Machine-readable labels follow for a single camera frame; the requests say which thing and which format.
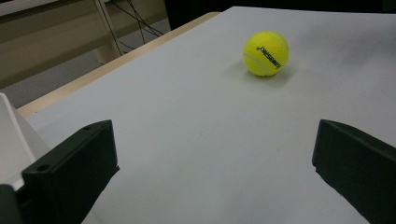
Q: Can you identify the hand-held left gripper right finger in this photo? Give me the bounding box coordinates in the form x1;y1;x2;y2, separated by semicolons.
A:
312;119;396;224

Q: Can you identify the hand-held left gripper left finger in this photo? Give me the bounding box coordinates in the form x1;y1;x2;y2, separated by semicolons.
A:
21;119;120;224

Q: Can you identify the yellow tennis ball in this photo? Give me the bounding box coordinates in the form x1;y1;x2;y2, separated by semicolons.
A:
242;30;290;77

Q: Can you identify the light wooden table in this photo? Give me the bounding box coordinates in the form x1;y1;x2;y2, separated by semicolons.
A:
17;11;220;119

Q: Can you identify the white foam board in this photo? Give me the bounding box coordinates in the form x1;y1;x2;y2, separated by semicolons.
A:
26;6;396;224

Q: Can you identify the wooden shelf frame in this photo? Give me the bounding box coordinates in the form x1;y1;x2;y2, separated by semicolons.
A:
0;0;169;90

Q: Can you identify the black cable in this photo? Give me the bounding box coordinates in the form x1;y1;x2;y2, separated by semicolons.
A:
125;0;147;45
110;0;164;36

